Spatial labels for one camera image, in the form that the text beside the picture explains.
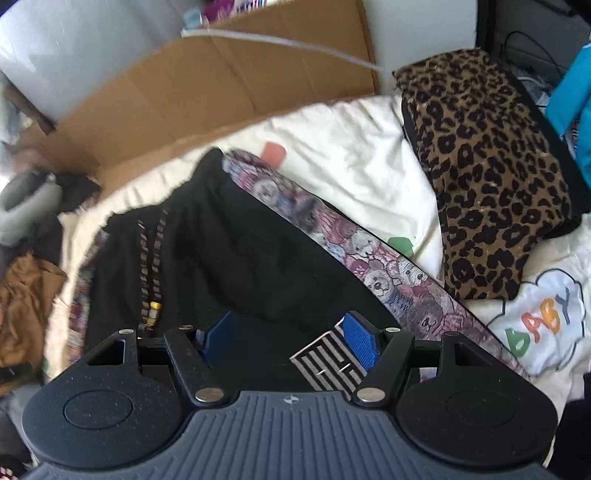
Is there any purple white packet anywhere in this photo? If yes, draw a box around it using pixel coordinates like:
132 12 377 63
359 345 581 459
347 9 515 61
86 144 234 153
201 0 296 21

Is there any cream bear print bed sheet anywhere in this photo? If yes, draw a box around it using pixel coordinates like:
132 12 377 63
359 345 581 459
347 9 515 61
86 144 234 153
44 95 591 416

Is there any brown cloth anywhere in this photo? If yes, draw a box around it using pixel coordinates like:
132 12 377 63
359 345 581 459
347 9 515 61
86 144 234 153
0 251 68 370

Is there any leopard print cloth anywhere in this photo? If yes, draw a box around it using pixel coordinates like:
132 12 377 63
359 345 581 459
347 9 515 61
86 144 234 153
392 48 583 302

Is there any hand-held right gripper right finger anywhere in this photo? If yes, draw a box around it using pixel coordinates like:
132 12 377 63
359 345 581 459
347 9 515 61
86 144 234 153
340 311 509 408

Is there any teal printed cloth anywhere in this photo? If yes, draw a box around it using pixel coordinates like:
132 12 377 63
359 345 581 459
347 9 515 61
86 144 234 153
545 44 591 139

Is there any black knit garment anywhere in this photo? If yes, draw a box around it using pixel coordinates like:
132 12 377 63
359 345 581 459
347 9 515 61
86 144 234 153
85 148 416 402

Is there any bear pattern woven cloth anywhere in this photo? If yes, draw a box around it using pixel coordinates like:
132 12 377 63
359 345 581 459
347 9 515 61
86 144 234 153
67 148 532 384

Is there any black cloth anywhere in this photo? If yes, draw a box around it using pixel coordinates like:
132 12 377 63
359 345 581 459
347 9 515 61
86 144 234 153
39 171 102 259

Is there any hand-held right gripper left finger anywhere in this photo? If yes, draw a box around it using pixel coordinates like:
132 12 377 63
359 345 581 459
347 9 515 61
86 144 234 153
85 311 238 410

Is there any flat cardboard sheet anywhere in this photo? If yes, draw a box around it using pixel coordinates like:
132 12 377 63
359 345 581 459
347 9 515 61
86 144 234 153
9 0 384 185

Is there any white cable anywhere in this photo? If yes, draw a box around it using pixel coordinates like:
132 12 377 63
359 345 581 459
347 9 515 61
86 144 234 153
180 28 384 73

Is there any grey cloth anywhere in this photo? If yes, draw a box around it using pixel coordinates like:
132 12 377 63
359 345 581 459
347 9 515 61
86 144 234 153
0 172 63 247

